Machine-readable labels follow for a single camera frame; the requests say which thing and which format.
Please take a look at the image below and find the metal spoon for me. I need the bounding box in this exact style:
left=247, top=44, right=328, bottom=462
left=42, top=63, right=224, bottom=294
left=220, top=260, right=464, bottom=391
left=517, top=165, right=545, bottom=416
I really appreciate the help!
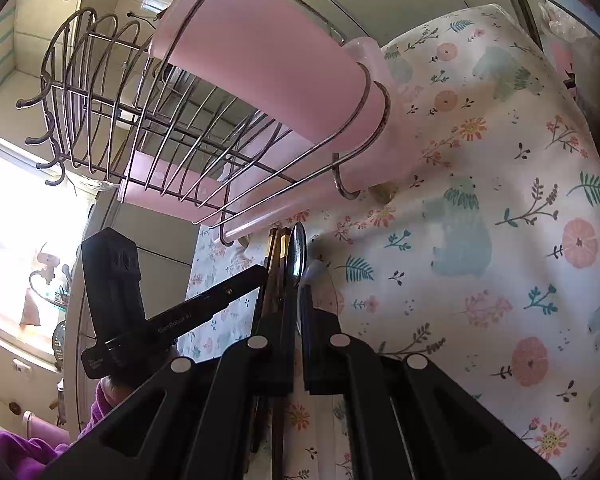
left=286, top=221, right=308, bottom=283

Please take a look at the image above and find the person's left hand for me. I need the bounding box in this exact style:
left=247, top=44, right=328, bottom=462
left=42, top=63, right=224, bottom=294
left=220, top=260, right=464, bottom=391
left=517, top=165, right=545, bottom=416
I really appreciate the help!
left=98, top=374, right=141, bottom=400

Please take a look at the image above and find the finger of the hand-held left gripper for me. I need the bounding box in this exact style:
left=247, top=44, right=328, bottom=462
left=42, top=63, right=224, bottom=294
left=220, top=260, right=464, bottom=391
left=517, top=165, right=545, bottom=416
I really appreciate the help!
left=146, top=264, right=270, bottom=344

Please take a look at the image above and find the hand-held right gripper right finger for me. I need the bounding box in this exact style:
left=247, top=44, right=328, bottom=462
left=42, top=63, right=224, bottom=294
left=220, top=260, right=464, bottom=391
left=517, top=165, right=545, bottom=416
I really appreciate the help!
left=299, top=284, right=563, bottom=480

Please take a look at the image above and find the dark brown chopstick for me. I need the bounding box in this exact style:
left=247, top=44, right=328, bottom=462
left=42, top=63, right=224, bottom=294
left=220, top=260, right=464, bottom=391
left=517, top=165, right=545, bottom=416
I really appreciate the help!
left=272, top=227, right=290, bottom=480

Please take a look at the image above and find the person's left forearm purple sleeve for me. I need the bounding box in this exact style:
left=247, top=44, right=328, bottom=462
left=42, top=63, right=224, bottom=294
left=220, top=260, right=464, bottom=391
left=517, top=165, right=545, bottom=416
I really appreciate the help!
left=0, top=379, right=112, bottom=480

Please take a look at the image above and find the pink plastic drip tray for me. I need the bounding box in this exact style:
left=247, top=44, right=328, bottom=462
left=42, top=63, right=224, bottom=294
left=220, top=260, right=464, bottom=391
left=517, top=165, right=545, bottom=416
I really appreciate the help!
left=117, top=37, right=426, bottom=241

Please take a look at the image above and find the light wooden chopstick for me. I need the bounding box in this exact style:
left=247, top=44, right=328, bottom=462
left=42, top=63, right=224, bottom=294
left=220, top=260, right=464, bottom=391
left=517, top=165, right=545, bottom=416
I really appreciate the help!
left=250, top=227, right=279, bottom=480

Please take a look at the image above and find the pink plastic utensil cup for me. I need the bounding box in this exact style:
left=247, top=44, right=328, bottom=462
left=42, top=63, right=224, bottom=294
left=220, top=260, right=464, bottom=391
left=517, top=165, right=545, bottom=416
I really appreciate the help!
left=147, top=0, right=386, bottom=161

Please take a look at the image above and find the floral bear print tablecloth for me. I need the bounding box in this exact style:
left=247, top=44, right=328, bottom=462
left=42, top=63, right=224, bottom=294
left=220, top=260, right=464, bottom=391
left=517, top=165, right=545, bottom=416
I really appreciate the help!
left=177, top=4, right=600, bottom=480

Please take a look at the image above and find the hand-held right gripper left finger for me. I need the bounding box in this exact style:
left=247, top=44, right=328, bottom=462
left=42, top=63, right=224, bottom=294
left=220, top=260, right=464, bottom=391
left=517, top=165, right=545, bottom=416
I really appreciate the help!
left=40, top=280, right=299, bottom=480

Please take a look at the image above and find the metal wire utensil rack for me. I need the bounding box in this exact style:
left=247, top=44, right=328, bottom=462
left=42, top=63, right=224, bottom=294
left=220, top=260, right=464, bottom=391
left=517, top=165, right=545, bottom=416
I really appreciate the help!
left=17, top=0, right=396, bottom=248

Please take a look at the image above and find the bright window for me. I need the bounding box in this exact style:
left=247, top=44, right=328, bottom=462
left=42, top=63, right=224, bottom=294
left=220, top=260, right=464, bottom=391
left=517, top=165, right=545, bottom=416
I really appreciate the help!
left=0, top=130, right=98, bottom=361

